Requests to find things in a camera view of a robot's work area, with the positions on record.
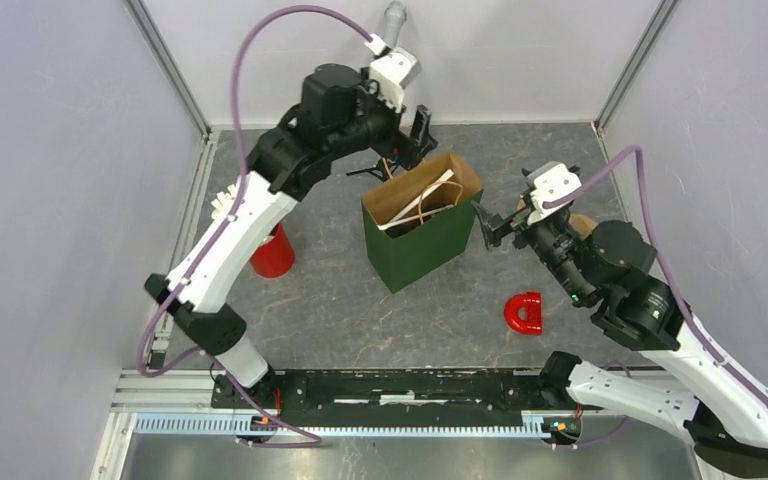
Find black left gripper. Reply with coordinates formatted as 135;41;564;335
327;68;437;171

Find white straw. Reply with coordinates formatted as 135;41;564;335
376;204;454;231
388;169;455;224

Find green brown paper bag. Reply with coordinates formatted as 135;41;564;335
361;152;484;293

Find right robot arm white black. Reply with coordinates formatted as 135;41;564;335
475;162;768;479

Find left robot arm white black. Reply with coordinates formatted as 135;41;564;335
144;53;437;408

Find brown pulp cup carriers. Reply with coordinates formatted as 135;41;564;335
517;197;598;239

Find red horseshoe shaped object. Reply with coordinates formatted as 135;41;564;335
503;292;543;336

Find black tripod with grey tube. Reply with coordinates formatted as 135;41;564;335
348;1;407;182

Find red cup holder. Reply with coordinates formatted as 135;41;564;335
249;223;296;279

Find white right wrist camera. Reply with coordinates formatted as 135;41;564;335
524;161;582;224

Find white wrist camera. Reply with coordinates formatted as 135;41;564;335
365;34;421;113
524;161;582;224

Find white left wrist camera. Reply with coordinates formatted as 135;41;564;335
365;34;421;113

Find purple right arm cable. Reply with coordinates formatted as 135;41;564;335
546;145;768;458

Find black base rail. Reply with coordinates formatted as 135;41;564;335
247;368;581;428

